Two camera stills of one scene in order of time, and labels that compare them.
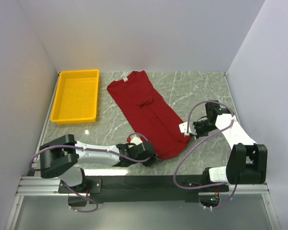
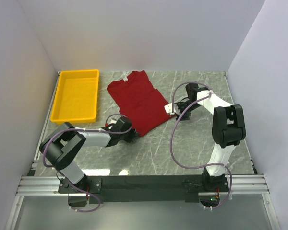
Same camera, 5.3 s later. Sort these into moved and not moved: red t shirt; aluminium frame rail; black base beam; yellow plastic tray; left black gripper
Moved: left black gripper; red t shirt
Not moved: aluminium frame rail; black base beam; yellow plastic tray
